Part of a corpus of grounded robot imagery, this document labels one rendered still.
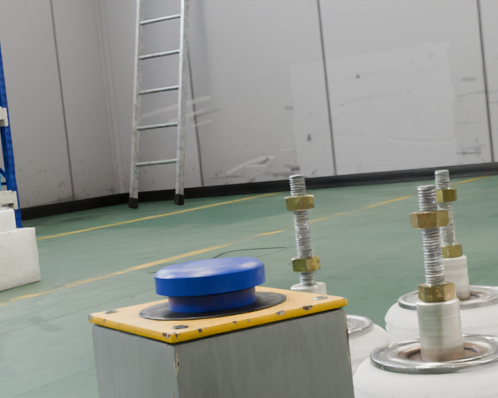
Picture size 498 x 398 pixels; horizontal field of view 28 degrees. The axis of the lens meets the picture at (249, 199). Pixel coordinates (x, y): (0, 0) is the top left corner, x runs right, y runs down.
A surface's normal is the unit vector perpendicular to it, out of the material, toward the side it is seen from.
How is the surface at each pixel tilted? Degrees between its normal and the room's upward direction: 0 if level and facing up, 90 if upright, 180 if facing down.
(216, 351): 90
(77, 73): 90
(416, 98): 90
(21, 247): 90
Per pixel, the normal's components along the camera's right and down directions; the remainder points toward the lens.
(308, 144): -0.51, 0.10
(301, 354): 0.51, -0.01
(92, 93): 0.86, -0.07
